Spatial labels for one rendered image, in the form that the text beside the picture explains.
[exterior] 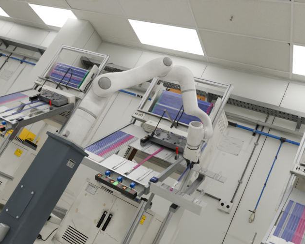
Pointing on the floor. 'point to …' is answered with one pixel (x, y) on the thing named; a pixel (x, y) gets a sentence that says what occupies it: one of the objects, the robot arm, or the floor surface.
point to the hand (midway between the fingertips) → (190, 165)
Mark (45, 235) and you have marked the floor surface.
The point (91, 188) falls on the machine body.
